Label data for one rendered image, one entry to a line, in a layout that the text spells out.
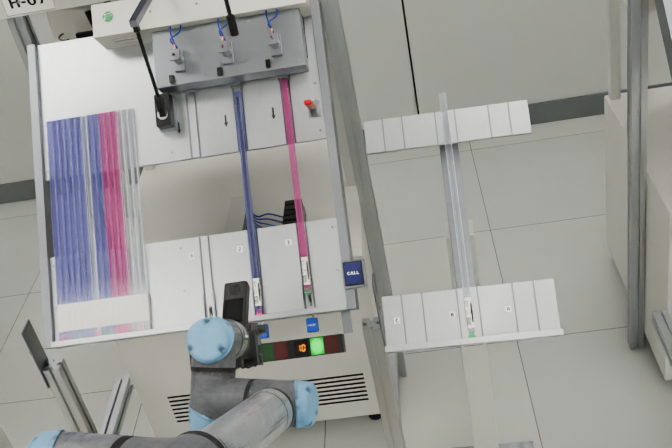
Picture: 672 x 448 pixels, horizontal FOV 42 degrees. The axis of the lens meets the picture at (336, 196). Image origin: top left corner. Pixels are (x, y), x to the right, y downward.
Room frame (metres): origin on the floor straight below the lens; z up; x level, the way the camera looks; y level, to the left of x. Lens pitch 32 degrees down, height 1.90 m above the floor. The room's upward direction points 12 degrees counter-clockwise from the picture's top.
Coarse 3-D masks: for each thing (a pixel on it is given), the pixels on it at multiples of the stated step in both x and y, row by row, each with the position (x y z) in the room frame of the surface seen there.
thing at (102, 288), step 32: (64, 128) 1.86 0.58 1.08; (96, 128) 1.84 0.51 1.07; (128, 128) 1.82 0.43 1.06; (64, 160) 1.81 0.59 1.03; (96, 160) 1.79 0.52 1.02; (128, 160) 1.77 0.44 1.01; (64, 192) 1.76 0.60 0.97; (96, 192) 1.74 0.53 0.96; (128, 192) 1.72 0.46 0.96; (64, 224) 1.71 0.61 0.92; (96, 224) 1.69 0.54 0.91; (128, 224) 1.67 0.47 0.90; (64, 256) 1.66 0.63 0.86; (96, 256) 1.64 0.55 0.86; (128, 256) 1.63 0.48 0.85; (64, 288) 1.61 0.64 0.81; (96, 288) 1.59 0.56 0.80; (128, 288) 1.58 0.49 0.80; (64, 320) 1.56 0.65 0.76; (96, 320) 1.55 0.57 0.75; (128, 320) 1.53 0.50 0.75
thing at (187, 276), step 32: (288, 224) 1.60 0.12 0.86; (320, 224) 1.59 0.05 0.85; (160, 256) 1.62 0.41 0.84; (192, 256) 1.60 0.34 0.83; (224, 256) 1.59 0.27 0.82; (288, 256) 1.56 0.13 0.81; (320, 256) 1.54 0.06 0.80; (160, 288) 1.57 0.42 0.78; (192, 288) 1.56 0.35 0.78; (288, 288) 1.51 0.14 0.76; (320, 288) 1.50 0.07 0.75; (160, 320) 1.53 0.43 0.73; (192, 320) 1.51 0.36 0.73
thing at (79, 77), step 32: (64, 64) 1.97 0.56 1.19; (96, 64) 1.95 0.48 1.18; (128, 64) 1.93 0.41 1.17; (64, 96) 1.92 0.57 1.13; (96, 96) 1.90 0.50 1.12; (128, 96) 1.88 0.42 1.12; (192, 96) 1.85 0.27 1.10; (224, 96) 1.83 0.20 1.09; (256, 96) 1.81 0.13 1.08; (320, 96) 1.78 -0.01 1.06; (192, 128) 1.80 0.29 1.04; (224, 128) 1.78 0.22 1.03; (256, 128) 1.76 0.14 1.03; (320, 128) 1.73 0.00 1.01; (160, 160) 1.77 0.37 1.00
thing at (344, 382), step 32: (192, 160) 2.45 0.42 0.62; (224, 160) 2.41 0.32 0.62; (256, 160) 2.36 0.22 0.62; (288, 160) 2.32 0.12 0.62; (320, 160) 2.28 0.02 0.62; (160, 192) 2.29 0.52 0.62; (192, 192) 2.25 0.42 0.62; (224, 192) 2.21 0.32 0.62; (256, 192) 2.17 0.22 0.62; (288, 192) 2.14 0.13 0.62; (320, 192) 2.10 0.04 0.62; (352, 192) 2.06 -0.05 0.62; (160, 224) 2.11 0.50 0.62; (192, 224) 2.07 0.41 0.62; (224, 224) 2.04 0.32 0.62; (352, 224) 1.91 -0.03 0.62; (288, 320) 1.79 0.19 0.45; (320, 320) 1.78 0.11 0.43; (352, 320) 1.77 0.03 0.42; (128, 352) 1.84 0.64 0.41; (160, 352) 1.83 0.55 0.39; (352, 352) 1.77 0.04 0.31; (160, 384) 1.84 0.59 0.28; (320, 384) 1.78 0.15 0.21; (352, 384) 1.77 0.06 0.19; (160, 416) 1.84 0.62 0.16; (320, 416) 1.79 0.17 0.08; (352, 416) 1.78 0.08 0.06
